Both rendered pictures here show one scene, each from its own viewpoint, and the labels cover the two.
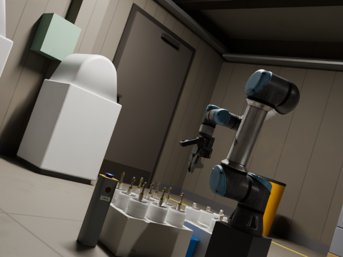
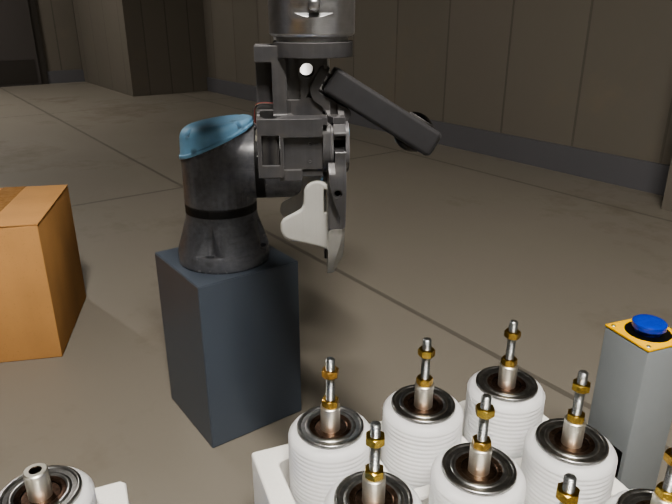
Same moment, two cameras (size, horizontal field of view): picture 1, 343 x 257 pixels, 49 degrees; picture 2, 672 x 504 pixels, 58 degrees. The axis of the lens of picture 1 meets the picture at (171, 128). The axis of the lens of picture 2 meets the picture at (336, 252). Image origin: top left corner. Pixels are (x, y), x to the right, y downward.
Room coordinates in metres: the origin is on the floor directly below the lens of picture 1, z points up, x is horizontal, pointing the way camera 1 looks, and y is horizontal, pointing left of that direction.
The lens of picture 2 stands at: (2.50, -0.04, 0.69)
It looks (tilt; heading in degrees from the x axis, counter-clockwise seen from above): 22 degrees down; 192
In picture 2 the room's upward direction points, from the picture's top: straight up
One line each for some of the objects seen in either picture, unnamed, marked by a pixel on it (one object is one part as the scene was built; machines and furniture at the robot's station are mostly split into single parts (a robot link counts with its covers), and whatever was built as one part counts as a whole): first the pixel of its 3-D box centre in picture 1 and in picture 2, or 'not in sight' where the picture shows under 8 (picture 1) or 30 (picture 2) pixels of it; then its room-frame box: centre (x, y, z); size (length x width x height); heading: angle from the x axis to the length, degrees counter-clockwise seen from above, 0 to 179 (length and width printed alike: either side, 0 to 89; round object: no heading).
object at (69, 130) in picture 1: (75, 114); not in sight; (3.75, 0.95, 0.61); 0.66 x 0.56 x 1.23; 138
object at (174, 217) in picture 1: (172, 227); (330, 490); (1.94, -0.16, 0.16); 0.10 x 0.10 x 0.18
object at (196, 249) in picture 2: (247, 218); (222, 228); (1.60, -0.42, 0.35); 0.15 x 0.15 x 0.10
